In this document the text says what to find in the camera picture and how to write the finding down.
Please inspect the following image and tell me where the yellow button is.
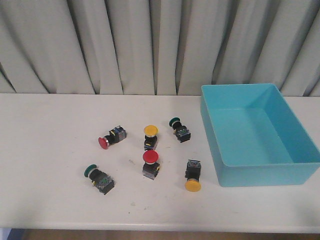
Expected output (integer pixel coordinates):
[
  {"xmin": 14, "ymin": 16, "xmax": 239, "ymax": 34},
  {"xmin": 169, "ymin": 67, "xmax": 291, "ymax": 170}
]
[
  {"xmin": 144, "ymin": 125, "xmax": 159, "ymax": 151},
  {"xmin": 184, "ymin": 159, "xmax": 201, "ymax": 192}
]

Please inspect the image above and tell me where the red button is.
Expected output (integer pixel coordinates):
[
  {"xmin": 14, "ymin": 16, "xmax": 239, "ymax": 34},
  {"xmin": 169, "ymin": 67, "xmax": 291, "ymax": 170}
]
[
  {"xmin": 142, "ymin": 150, "xmax": 160, "ymax": 180},
  {"xmin": 98, "ymin": 125, "xmax": 127, "ymax": 150}
]

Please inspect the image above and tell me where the blue plastic box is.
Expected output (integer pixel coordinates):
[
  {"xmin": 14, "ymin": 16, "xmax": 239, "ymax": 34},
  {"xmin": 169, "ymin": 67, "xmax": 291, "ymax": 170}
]
[{"xmin": 200, "ymin": 83, "xmax": 320, "ymax": 187}]

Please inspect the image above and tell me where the green button upper right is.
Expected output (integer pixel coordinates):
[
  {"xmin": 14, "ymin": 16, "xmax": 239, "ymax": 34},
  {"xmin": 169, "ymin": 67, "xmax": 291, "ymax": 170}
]
[{"xmin": 168, "ymin": 117, "xmax": 191, "ymax": 143}]

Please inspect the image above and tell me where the green button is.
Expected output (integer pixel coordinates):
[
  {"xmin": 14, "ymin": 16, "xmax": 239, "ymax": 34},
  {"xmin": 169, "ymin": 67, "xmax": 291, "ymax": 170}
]
[
  {"xmin": 168, "ymin": 117, "xmax": 191, "ymax": 143},
  {"xmin": 83, "ymin": 164, "xmax": 115, "ymax": 195}
]

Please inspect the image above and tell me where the green button lower left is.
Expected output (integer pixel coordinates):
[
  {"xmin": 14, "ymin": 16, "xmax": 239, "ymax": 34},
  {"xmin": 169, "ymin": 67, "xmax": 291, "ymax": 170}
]
[{"xmin": 83, "ymin": 164, "xmax": 115, "ymax": 195}]

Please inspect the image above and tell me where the grey pleated curtain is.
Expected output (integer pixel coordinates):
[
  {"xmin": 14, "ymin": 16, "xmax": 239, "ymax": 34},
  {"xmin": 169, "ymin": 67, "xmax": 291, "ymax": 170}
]
[{"xmin": 0, "ymin": 0, "xmax": 320, "ymax": 97}]

